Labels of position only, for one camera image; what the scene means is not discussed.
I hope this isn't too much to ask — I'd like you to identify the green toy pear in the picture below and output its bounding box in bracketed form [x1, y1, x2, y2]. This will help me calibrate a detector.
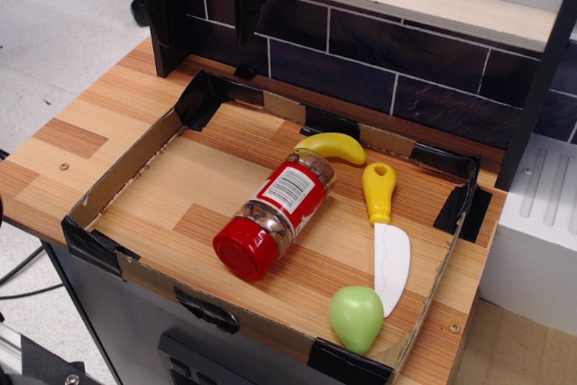
[329, 286, 384, 355]

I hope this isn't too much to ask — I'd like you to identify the black metal bracket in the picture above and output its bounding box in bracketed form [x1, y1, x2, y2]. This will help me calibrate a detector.
[1, 323, 93, 384]

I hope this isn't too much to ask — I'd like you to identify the black caster wheel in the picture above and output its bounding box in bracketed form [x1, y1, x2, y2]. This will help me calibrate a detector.
[130, 0, 150, 27]

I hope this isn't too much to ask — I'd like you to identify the yellow-handled white toy knife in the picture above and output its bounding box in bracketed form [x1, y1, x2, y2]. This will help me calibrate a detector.
[362, 162, 411, 318]

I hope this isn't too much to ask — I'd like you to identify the cardboard fence with black tape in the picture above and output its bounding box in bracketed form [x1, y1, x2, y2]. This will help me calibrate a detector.
[62, 71, 487, 384]

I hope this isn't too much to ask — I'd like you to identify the dark brick-pattern back panel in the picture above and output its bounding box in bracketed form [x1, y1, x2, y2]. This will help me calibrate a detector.
[148, 0, 577, 151]

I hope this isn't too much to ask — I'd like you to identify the black floor cable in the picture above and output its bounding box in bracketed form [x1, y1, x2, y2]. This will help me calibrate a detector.
[0, 243, 64, 300]

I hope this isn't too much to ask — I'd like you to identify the black vertical post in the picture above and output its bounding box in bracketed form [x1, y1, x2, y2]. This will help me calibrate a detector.
[494, 0, 576, 192]

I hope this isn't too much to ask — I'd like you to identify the yellow toy banana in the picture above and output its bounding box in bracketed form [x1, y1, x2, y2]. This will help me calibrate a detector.
[295, 133, 367, 165]

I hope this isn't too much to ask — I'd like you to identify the red-lidded basil spice bottle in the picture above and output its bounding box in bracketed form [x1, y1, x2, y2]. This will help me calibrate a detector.
[213, 148, 335, 281]

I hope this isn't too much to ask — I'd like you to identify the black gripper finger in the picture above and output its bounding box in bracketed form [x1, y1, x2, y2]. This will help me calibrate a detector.
[234, 0, 261, 47]
[144, 0, 184, 46]

